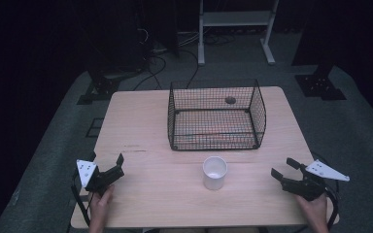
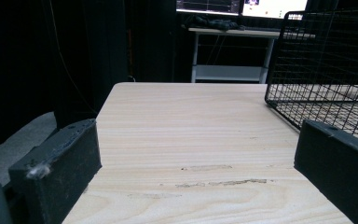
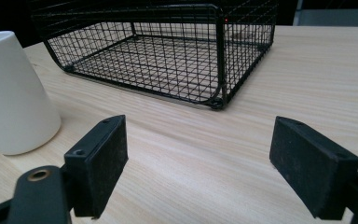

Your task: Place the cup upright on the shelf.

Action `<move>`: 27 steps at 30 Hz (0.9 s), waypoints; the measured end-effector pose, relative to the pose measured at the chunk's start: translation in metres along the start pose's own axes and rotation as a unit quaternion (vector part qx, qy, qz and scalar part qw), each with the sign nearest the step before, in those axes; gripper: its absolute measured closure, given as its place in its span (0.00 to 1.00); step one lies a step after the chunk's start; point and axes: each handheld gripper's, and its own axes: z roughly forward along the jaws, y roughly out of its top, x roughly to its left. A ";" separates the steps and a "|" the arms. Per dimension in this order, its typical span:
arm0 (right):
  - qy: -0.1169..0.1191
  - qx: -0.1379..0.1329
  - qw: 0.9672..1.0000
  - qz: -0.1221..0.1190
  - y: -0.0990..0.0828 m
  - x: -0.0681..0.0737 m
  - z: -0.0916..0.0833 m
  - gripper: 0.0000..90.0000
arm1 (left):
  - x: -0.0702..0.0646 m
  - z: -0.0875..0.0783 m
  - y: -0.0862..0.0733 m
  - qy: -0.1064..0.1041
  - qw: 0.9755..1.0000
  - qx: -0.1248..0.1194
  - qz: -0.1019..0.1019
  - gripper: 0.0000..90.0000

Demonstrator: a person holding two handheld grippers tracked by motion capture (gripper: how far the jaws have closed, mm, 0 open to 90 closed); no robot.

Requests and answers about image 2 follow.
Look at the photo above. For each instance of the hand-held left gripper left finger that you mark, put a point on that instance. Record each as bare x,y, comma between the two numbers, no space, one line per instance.
62,161

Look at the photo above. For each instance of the computer monitor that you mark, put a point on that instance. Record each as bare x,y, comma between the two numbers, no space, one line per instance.
208,6
273,7

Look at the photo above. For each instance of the dark cloth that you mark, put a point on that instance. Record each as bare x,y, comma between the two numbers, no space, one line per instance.
213,22

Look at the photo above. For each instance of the black curtain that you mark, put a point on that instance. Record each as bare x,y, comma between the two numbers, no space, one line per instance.
84,56

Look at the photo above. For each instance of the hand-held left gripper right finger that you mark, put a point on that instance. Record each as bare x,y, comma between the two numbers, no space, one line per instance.
341,161

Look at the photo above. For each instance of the white desk with shelf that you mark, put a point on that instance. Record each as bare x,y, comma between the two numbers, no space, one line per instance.
230,72

